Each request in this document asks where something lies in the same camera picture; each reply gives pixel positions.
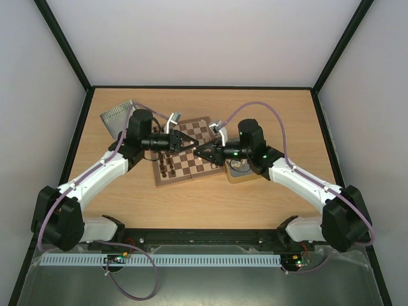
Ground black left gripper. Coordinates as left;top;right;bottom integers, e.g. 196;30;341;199
143;130;200;156

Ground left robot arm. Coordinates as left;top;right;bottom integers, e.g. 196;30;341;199
31;106;198;251

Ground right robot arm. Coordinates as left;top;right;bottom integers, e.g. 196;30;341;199
193;119;371;252

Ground row of dark chess pieces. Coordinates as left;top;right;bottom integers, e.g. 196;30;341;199
152;126;177;179

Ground wooden chess board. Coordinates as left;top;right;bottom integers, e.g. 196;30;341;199
154;117;225;187

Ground pile of light chess pieces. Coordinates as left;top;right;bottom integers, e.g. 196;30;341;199
229;160;249;171

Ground gold tin box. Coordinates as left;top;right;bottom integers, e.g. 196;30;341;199
224;157;261;184

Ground silver embossed tin lid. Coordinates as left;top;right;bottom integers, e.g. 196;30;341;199
99;100;138;140

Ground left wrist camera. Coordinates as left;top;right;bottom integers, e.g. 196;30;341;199
164;112;181;134

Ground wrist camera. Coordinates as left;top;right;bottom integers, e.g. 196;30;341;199
164;112;181;134
209;120;228;147

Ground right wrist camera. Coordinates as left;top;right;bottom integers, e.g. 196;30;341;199
209;120;228;147

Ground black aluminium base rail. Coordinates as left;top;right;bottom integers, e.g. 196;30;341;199
31;226;370;252

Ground black enclosure frame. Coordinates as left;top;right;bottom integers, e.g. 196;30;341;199
6;0;393;306

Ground light blue cable duct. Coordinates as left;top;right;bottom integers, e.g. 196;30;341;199
38;253;281;267

